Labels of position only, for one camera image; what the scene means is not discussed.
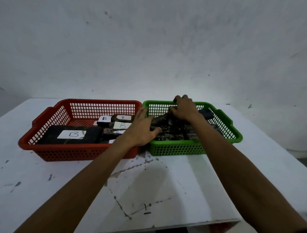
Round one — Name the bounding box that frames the person's right hand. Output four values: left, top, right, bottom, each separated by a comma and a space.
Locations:
169, 95, 202, 123

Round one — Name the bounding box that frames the person's left hand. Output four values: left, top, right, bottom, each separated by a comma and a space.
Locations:
119, 107, 162, 147

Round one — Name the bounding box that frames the camouflage cloth pile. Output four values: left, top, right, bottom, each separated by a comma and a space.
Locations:
150, 112, 224, 141

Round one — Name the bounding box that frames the person's left forearm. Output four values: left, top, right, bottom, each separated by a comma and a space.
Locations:
14, 137, 142, 233

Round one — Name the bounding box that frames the person's right forearm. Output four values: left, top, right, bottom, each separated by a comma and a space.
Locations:
191, 116, 307, 233

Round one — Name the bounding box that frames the dark blue folded cloth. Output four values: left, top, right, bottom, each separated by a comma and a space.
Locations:
198, 109, 214, 120

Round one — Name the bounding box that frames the green plastic mesh basket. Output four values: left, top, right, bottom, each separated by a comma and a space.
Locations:
142, 100, 243, 157

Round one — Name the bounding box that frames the camouflage folded cloth white label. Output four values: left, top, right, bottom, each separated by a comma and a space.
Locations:
102, 128, 127, 144
111, 121, 132, 130
112, 114, 135, 122

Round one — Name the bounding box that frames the small black cloth white label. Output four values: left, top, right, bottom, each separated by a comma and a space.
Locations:
97, 115, 112, 127

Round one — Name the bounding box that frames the red plastic mesh basket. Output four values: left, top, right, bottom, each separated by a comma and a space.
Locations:
18, 99, 143, 162

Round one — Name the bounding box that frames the large black cloth white label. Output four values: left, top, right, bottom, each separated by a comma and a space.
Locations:
36, 125, 104, 145

